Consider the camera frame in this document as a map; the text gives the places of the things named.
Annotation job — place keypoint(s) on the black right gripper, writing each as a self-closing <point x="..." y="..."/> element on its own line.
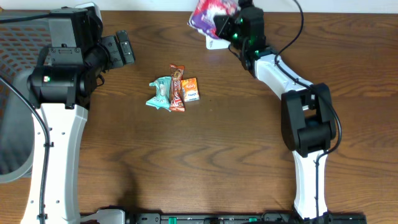
<point x="222" y="30"/>

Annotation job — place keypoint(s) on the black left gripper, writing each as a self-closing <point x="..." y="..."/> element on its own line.
<point x="111" y="51"/>

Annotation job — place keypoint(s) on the purple red tissue pack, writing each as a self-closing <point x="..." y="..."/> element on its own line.
<point x="202" y="18"/>

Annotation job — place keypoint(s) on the green wet wipes pack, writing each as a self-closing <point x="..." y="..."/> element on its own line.
<point x="161" y="98"/>

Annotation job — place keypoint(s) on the small orange tissue packet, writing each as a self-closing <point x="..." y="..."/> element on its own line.
<point x="190" y="90"/>

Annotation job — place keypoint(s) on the orange chocolate bar wrapper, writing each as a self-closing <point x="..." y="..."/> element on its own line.
<point x="176" y="73"/>

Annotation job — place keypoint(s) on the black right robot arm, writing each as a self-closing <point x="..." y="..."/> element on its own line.
<point x="309" y="122"/>

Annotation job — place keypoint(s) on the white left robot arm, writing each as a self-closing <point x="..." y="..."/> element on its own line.
<point x="68" y="71"/>

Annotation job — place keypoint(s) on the white barcode scanner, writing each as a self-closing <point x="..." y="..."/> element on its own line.
<point x="216" y="44"/>

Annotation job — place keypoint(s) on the black mounting rail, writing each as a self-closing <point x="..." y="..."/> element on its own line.
<point x="233" y="218"/>

